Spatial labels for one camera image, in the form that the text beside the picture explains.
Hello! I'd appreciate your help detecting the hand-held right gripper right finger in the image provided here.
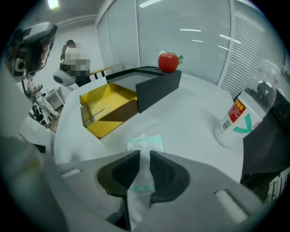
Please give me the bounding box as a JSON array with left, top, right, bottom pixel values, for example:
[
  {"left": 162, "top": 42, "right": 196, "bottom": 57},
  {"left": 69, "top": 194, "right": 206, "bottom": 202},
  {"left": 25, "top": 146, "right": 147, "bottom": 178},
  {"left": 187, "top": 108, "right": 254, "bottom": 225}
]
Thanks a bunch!
[{"left": 133, "top": 150, "right": 266, "bottom": 232}]

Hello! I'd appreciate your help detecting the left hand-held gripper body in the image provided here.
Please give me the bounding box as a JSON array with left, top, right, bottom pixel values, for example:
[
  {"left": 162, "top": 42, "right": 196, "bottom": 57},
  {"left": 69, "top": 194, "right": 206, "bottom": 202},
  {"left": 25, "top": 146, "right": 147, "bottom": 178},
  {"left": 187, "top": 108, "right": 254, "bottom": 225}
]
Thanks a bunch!
[{"left": 5, "top": 21, "right": 58, "bottom": 82}]

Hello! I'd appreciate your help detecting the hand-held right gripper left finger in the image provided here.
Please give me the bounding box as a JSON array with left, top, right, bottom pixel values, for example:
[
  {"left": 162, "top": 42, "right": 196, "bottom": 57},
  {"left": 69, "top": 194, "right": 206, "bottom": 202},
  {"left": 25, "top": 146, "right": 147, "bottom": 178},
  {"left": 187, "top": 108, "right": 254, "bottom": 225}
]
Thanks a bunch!
[{"left": 52, "top": 150, "right": 141, "bottom": 232}]

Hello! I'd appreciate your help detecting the small item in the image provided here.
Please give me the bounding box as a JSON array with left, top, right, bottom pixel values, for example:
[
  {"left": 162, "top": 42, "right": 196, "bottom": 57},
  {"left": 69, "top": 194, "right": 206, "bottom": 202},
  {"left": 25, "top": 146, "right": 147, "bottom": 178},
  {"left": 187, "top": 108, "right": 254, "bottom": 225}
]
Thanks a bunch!
[{"left": 126, "top": 123, "right": 164, "bottom": 196}]

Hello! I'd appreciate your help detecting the yellow drawer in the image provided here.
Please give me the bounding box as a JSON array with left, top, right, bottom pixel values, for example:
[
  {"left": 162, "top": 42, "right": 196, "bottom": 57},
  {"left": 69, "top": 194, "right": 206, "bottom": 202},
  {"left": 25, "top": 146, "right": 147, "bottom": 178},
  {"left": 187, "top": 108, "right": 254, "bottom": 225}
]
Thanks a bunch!
[{"left": 79, "top": 82, "right": 139, "bottom": 139}]

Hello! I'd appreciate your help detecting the black drawer cabinet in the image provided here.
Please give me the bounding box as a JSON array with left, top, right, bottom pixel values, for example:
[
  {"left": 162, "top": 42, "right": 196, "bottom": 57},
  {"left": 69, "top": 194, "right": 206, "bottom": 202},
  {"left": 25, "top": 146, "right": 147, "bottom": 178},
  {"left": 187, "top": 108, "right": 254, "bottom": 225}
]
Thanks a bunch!
[{"left": 106, "top": 66, "right": 182, "bottom": 114}]

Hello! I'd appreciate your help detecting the person's left hand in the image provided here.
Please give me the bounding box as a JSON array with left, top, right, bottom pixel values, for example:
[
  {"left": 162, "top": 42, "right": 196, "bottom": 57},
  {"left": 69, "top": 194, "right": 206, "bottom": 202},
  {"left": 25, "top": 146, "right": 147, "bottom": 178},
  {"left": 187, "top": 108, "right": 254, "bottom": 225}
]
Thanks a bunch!
[{"left": 40, "top": 43, "right": 51, "bottom": 67}]

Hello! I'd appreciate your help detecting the white round device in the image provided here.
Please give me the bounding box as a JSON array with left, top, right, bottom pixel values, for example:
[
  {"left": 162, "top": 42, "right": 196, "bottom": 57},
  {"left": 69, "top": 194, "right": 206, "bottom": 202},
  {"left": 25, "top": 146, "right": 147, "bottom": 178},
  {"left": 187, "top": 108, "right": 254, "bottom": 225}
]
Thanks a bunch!
[{"left": 52, "top": 68, "right": 76, "bottom": 87}]

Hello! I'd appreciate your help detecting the white cabinet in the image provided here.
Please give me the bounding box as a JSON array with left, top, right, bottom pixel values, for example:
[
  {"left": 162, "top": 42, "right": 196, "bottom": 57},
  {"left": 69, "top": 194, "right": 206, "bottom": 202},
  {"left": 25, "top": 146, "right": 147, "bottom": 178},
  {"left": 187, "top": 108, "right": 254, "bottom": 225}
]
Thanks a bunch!
[{"left": 44, "top": 87, "right": 67, "bottom": 110}]

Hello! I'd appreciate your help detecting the black chair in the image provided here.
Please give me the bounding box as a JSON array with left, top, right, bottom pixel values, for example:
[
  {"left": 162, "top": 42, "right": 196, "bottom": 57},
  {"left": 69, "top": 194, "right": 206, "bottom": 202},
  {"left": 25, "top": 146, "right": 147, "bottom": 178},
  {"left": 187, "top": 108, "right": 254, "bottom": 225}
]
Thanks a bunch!
[{"left": 29, "top": 105, "right": 47, "bottom": 125}]

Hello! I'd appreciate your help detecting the wooden desk with black legs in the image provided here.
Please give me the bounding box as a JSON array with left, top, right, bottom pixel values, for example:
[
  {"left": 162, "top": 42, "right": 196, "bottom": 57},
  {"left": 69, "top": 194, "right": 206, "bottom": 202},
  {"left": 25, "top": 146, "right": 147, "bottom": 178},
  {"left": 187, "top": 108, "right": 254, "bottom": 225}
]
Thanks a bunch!
[{"left": 89, "top": 66, "right": 113, "bottom": 80}]

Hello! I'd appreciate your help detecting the clear plastic bottle white label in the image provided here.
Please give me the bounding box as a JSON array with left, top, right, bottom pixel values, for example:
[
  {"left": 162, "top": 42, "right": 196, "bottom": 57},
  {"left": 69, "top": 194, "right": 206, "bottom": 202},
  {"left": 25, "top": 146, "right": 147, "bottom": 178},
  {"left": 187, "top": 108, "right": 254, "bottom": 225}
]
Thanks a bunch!
[{"left": 215, "top": 59, "right": 281, "bottom": 147}]

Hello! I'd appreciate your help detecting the large black box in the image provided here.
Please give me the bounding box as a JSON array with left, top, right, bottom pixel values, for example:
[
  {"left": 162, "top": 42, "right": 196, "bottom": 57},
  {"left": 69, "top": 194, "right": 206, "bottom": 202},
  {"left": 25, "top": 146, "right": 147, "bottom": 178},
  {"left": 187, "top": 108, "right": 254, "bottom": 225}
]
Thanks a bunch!
[{"left": 240, "top": 88, "right": 290, "bottom": 182}]

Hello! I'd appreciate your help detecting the red apple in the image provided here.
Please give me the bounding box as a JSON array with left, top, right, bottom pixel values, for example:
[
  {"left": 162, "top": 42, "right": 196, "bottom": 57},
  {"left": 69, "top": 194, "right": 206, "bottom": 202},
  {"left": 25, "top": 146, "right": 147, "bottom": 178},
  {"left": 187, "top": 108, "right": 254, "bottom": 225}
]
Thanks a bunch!
[{"left": 158, "top": 52, "right": 179, "bottom": 73}]

